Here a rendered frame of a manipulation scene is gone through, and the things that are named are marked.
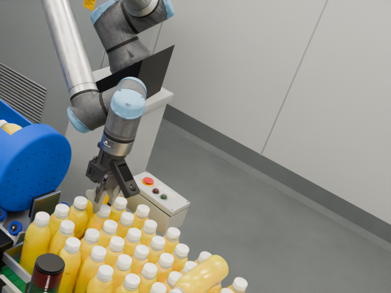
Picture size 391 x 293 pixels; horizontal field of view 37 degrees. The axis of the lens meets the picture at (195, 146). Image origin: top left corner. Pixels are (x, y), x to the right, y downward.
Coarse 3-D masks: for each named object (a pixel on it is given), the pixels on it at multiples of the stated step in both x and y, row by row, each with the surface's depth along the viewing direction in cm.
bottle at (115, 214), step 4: (112, 208) 178; (116, 208) 177; (124, 208) 178; (112, 212) 177; (116, 212) 177; (120, 212) 177; (112, 216) 177; (116, 216) 177; (120, 216) 177; (116, 220) 177
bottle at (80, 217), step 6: (72, 210) 171; (78, 210) 171; (84, 210) 172; (72, 216) 171; (78, 216) 171; (84, 216) 172; (78, 222) 171; (84, 222) 173; (78, 228) 172; (84, 228) 175; (78, 234) 174
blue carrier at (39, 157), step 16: (0, 112) 204; (16, 112) 198; (0, 128) 171; (32, 128) 172; (48, 128) 176; (0, 144) 168; (16, 144) 167; (32, 144) 169; (48, 144) 175; (64, 144) 181; (0, 160) 166; (16, 160) 167; (32, 160) 172; (48, 160) 179; (64, 160) 185; (0, 176) 166; (16, 176) 170; (32, 176) 176; (48, 176) 183; (64, 176) 190; (0, 192) 169; (16, 192) 174; (32, 192) 181; (16, 208) 179
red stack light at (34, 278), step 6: (36, 270) 122; (36, 276) 123; (42, 276) 122; (48, 276) 122; (54, 276) 122; (60, 276) 124; (36, 282) 123; (42, 282) 122; (48, 282) 122; (54, 282) 123; (60, 282) 125; (48, 288) 123
